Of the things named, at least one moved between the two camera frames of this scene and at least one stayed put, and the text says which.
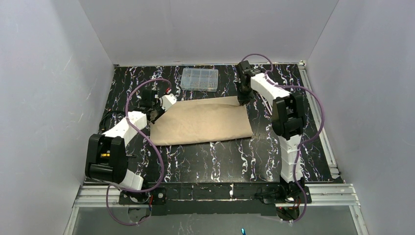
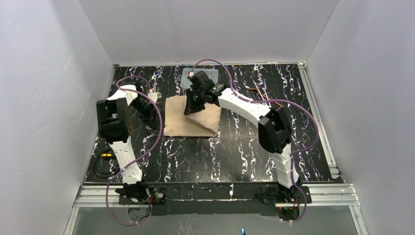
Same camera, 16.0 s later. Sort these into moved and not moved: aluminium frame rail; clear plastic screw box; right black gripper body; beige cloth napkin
Moved: right black gripper body; beige cloth napkin
Not moved: clear plastic screw box; aluminium frame rail
